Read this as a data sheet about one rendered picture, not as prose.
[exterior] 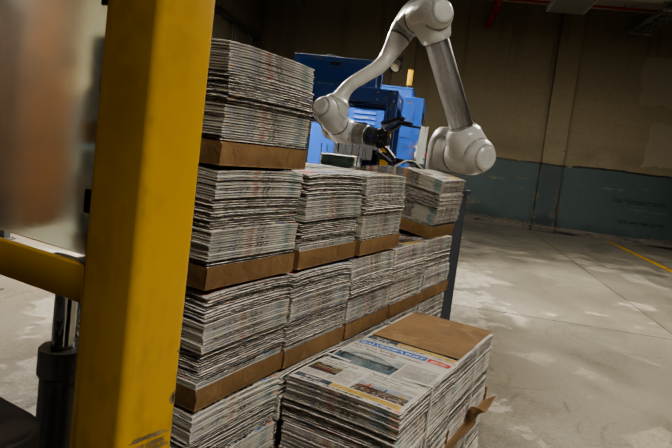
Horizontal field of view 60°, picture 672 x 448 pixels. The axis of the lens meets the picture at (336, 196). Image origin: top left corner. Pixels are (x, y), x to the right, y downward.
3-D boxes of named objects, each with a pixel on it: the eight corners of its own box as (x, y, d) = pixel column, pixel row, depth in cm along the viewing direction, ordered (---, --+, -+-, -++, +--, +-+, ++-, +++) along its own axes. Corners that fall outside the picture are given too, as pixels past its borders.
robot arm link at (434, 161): (446, 174, 279) (453, 129, 277) (469, 178, 262) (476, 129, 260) (417, 171, 272) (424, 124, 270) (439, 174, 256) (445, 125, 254)
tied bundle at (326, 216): (356, 259, 156) (366, 174, 154) (298, 273, 130) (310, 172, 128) (244, 233, 174) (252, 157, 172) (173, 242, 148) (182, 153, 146)
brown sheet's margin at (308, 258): (355, 256, 156) (357, 240, 155) (298, 270, 130) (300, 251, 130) (243, 231, 173) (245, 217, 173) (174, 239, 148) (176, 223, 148)
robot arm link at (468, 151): (476, 164, 262) (508, 168, 242) (447, 178, 258) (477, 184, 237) (428, -4, 242) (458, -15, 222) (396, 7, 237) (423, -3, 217)
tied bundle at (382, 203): (399, 248, 182) (409, 176, 180) (359, 259, 156) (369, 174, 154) (298, 227, 200) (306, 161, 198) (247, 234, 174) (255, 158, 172)
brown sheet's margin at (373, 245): (399, 246, 182) (400, 232, 182) (359, 256, 157) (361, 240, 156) (298, 225, 200) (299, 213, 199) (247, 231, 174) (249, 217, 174)
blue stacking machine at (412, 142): (412, 260, 625) (438, 68, 607) (296, 243, 645) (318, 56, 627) (415, 241, 773) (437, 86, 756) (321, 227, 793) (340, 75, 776)
